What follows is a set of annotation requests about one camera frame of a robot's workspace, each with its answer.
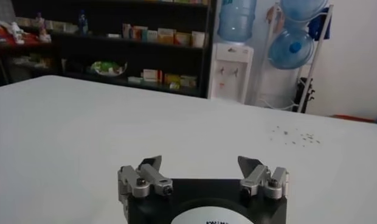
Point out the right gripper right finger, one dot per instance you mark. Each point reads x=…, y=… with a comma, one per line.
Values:
x=255, y=176

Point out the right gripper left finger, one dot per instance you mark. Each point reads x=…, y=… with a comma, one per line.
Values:
x=152, y=176

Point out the scattered dark crumbs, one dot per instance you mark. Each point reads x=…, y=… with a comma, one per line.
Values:
x=295, y=137

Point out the large white table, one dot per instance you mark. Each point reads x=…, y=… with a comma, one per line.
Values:
x=85, y=137

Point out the yellow green medicine box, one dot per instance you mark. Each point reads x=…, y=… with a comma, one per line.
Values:
x=171, y=78

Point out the red white flat box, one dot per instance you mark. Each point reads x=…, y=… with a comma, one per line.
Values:
x=152, y=75

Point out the green beige medicine box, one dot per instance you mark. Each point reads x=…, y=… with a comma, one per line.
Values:
x=188, y=81

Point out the white water dispenser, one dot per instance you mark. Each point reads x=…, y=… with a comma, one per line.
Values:
x=231, y=76

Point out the open red-edged cardboard box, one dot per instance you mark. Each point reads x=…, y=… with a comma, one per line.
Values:
x=352, y=118

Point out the green white bowl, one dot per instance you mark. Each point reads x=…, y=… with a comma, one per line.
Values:
x=108, y=68

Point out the black shelf unit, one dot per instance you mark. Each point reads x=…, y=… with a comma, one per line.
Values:
x=146, y=56

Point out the white metal jug rack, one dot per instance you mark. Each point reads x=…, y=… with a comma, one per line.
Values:
x=316, y=61

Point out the blue water jug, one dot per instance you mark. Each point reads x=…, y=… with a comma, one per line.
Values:
x=302, y=9
x=290, y=50
x=237, y=21

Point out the white green medicine box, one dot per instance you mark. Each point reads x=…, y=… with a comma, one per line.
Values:
x=152, y=36

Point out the red cream medicine box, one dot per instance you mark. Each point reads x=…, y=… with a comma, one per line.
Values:
x=183, y=39

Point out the orange white medicine box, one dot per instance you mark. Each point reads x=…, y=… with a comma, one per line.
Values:
x=166, y=36

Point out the red blue medicine box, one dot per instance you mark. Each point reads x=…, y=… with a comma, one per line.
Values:
x=140, y=33

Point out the small flat white box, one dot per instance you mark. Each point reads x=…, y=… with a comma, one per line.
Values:
x=114, y=36

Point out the dark blue hanging cloth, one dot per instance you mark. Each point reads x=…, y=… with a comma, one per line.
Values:
x=319, y=27

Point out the blue plastic bottle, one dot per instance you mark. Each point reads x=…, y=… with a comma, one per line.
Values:
x=83, y=22

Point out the pink drink bottle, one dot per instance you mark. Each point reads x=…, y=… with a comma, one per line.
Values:
x=44, y=30

